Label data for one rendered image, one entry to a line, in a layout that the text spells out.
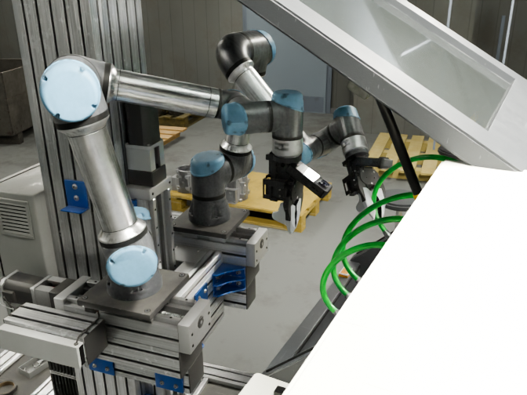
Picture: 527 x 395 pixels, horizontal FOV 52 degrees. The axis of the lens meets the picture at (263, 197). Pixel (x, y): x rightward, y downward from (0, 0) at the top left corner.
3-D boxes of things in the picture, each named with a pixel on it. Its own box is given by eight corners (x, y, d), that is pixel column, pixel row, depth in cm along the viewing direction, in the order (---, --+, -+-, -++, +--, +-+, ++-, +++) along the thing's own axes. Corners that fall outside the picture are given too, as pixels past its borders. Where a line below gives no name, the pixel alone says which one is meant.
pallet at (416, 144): (379, 141, 652) (380, 132, 647) (462, 149, 620) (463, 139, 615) (354, 177, 535) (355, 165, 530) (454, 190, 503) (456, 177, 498)
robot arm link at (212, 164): (183, 193, 189) (181, 155, 184) (209, 182, 199) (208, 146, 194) (209, 200, 182) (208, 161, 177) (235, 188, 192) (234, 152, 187)
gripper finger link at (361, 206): (364, 225, 154) (358, 196, 158) (377, 217, 150) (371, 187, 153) (355, 224, 153) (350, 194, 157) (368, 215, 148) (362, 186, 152)
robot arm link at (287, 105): (264, 89, 130) (298, 87, 132) (264, 134, 134) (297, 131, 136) (274, 96, 123) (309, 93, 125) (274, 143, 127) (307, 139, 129)
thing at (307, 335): (347, 301, 188) (349, 260, 182) (358, 304, 186) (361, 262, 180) (263, 422, 137) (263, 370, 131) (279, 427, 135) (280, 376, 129)
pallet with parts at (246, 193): (163, 211, 459) (160, 173, 446) (207, 179, 533) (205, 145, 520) (306, 233, 418) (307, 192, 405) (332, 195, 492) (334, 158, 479)
